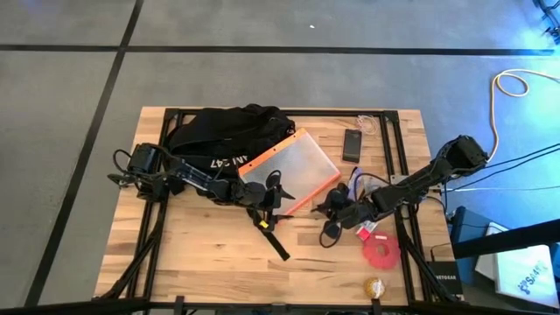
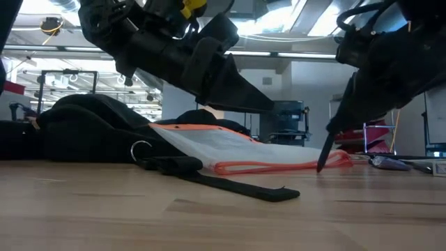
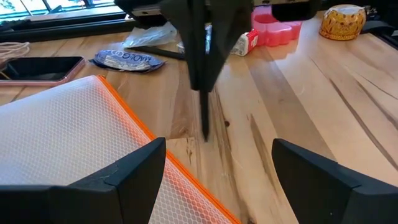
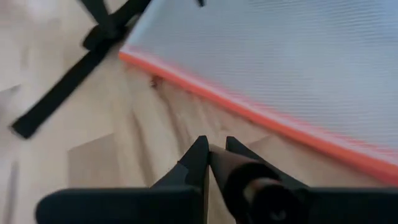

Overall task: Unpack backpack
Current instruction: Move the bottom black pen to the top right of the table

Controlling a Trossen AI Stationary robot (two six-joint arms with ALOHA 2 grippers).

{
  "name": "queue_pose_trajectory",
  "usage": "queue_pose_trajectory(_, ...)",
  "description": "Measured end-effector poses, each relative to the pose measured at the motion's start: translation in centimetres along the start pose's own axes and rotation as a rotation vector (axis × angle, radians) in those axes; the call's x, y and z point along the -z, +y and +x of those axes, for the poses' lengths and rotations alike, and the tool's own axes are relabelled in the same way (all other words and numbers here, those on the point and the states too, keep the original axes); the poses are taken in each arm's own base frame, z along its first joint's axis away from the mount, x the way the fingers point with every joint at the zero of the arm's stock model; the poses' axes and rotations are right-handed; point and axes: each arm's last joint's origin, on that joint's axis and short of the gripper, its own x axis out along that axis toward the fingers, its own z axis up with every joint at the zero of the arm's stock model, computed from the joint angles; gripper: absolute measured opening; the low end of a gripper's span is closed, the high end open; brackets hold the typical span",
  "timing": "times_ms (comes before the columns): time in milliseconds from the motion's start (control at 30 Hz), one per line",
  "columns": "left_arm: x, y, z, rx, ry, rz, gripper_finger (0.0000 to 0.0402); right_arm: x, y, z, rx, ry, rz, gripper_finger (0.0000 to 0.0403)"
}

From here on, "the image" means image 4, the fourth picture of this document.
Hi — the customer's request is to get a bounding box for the black backpack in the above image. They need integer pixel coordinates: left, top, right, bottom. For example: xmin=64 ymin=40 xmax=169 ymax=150
xmin=11 ymin=0 xmax=153 ymax=140

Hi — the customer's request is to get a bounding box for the white mesh pouch orange trim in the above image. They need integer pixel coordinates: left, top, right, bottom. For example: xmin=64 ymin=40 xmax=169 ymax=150
xmin=119 ymin=0 xmax=398 ymax=187

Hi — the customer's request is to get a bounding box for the black marker pen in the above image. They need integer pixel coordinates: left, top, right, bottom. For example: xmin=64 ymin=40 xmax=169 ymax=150
xmin=208 ymin=143 xmax=309 ymax=224

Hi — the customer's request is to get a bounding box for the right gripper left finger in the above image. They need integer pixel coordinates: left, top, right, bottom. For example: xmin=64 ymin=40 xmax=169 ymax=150
xmin=35 ymin=135 xmax=210 ymax=224

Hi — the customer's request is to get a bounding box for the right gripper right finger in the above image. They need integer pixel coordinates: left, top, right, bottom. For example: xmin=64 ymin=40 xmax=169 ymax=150
xmin=225 ymin=136 xmax=398 ymax=224

